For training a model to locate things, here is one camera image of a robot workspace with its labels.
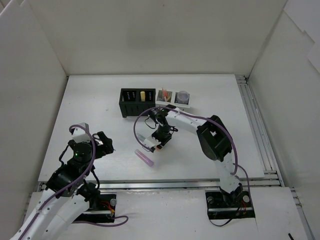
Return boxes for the red thin pen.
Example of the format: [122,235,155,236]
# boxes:
[161,88,168,102]

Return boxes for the orange highlighter marker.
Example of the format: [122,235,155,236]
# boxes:
[155,144,162,151]

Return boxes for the yellow highlighter marker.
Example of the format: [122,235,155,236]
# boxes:
[140,91,146,102]

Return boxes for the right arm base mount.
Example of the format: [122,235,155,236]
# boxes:
[205,190,256,228]

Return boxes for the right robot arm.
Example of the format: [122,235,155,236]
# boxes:
[143,105,243,206]

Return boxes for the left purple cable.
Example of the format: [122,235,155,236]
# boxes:
[17,124,129,240]

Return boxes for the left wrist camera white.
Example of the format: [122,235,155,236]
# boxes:
[71,127,90,143]

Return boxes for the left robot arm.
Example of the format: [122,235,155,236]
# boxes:
[12,127,115,240]

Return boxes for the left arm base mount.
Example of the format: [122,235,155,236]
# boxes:
[75,182,117,224]

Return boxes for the white slotted organizer box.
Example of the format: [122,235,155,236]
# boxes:
[155,88,190,110]

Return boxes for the clear jar purple clips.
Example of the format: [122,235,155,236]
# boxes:
[175,90,190,105]

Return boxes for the black slotted organizer box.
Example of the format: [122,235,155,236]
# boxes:
[119,88,156,118]

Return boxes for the green highlighter marker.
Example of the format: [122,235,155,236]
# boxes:
[137,134,146,142]

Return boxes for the pink purple highlighter marker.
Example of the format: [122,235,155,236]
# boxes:
[134,149,154,168]

